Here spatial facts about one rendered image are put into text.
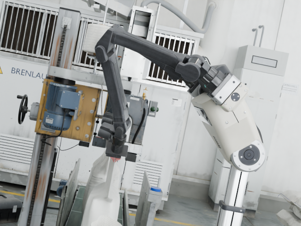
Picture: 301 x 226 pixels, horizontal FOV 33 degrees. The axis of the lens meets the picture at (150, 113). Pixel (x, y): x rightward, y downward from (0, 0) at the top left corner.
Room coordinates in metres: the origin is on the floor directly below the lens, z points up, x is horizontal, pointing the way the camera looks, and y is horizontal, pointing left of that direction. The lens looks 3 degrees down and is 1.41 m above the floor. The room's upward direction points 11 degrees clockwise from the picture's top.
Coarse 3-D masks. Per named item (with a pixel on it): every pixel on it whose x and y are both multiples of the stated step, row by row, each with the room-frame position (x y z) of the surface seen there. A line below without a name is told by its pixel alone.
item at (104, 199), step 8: (112, 160) 2.53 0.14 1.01; (112, 168) 2.48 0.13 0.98; (112, 176) 2.53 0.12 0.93; (104, 184) 2.75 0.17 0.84; (112, 184) 2.62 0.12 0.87; (96, 192) 2.56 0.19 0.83; (104, 192) 2.54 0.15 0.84; (112, 192) 2.59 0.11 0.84; (88, 200) 2.54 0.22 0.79; (96, 200) 2.49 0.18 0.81; (104, 200) 2.50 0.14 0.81; (112, 200) 2.51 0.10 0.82; (88, 208) 2.51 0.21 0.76; (96, 208) 2.47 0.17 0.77; (104, 208) 2.48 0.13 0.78; (112, 208) 2.48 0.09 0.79; (88, 216) 2.48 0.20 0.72; (96, 216) 2.46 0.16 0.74; (112, 216) 2.48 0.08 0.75; (88, 224) 2.47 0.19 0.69
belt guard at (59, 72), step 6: (54, 66) 2.72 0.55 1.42; (54, 72) 2.71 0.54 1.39; (60, 72) 2.70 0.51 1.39; (66, 72) 2.70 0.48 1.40; (72, 72) 2.71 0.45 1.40; (78, 72) 2.73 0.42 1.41; (84, 72) 2.76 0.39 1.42; (72, 78) 2.71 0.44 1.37; (78, 78) 2.74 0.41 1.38; (84, 78) 2.76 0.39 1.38; (90, 78) 2.79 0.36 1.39; (96, 78) 2.82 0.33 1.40; (102, 78) 2.84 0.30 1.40; (102, 84) 2.85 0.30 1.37; (126, 84) 2.97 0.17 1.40; (132, 84) 3.01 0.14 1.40
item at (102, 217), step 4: (100, 216) 1.17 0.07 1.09; (104, 216) 1.18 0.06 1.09; (100, 220) 1.17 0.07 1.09; (104, 220) 1.18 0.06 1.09; (108, 220) 1.17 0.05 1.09; (112, 220) 1.16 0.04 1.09; (92, 224) 1.12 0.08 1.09; (96, 224) 1.14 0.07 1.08; (100, 224) 1.17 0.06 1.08; (104, 224) 1.18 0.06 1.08; (108, 224) 1.17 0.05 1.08; (112, 224) 1.16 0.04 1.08; (116, 224) 1.16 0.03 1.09; (120, 224) 1.14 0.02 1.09
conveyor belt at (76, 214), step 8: (80, 192) 4.41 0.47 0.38; (120, 192) 4.73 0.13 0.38; (80, 200) 4.13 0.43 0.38; (120, 200) 4.41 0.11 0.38; (72, 208) 3.85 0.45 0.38; (80, 208) 3.90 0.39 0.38; (120, 208) 4.14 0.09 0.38; (72, 216) 3.63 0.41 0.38; (80, 216) 3.67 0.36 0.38; (120, 216) 3.89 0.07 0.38; (72, 224) 3.44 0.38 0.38; (80, 224) 3.48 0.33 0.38
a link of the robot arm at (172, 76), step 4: (144, 56) 2.62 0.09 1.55; (152, 60) 2.61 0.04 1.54; (156, 64) 2.62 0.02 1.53; (160, 64) 2.61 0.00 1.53; (164, 64) 2.60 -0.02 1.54; (164, 68) 2.59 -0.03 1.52; (168, 68) 2.58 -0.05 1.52; (172, 68) 2.58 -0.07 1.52; (168, 72) 2.59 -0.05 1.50; (172, 72) 2.59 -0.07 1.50; (176, 72) 2.58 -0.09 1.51; (168, 76) 2.59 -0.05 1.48; (172, 76) 2.59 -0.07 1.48; (176, 76) 2.59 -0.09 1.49; (180, 76) 2.59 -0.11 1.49
